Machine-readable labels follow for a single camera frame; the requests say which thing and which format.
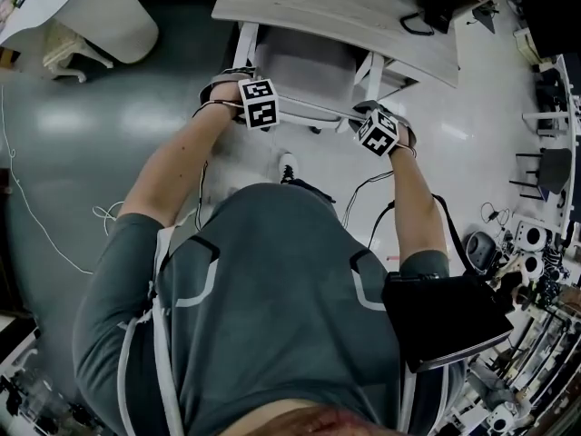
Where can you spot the long white workbench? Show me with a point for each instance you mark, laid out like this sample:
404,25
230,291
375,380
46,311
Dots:
569,152

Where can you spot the black dome shell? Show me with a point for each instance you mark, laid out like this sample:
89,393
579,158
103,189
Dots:
481,250

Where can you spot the grey wooden desk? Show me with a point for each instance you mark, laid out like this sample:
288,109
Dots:
318,2

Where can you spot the white round table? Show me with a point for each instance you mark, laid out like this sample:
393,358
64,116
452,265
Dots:
118,21

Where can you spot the black shoulder bag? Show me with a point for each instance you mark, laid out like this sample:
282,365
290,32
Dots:
440,316

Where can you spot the black side chair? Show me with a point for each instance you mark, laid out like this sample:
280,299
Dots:
554,168

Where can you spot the white mesh chair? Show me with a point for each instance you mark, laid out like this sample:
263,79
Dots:
308,62

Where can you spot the person's right white shoe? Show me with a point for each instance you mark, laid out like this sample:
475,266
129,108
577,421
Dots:
288,164

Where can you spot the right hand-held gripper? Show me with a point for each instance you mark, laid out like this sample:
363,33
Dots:
379,134

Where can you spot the white metal rack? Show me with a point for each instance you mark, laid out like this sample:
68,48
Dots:
20,361

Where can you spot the person's right leg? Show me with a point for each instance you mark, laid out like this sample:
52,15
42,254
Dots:
313,191

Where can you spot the cream ornate stool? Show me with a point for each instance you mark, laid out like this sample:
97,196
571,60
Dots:
63,48

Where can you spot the white robot head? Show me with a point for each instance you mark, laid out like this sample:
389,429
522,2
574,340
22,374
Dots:
533,265
533,238
503,418

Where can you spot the person's left forearm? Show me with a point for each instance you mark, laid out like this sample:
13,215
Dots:
181,152

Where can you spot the person's grey shirt torso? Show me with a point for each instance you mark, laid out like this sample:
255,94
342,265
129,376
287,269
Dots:
272,316

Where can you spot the white drawer cabinet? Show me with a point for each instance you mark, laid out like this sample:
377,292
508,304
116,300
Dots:
399,75

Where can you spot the person's face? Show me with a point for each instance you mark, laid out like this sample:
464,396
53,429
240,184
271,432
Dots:
308,423

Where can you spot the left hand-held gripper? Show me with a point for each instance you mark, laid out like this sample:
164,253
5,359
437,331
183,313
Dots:
259,105

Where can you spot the person's right forearm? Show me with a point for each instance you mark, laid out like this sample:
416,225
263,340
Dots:
415,207

